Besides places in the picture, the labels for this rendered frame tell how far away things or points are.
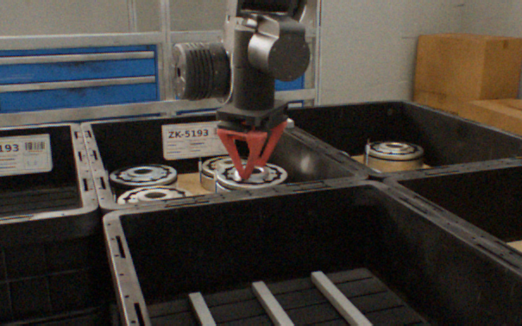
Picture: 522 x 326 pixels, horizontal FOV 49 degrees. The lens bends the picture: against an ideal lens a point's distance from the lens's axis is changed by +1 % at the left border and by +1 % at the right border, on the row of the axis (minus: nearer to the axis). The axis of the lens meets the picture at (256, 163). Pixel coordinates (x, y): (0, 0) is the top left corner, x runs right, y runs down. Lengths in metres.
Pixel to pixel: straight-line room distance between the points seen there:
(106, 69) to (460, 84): 2.53
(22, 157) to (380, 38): 3.68
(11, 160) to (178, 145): 0.26
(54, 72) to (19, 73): 0.14
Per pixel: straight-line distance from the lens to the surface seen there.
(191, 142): 0.96
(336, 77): 4.21
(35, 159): 0.94
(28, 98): 2.69
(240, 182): 0.78
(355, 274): 0.65
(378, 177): 0.66
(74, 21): 3.54
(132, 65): 2.73
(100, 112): 2.70
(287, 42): 0.67
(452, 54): 4.30
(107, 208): 0.57
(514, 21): 4.54
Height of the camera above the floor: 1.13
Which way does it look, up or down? 17 degrees down
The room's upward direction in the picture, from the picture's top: straight up
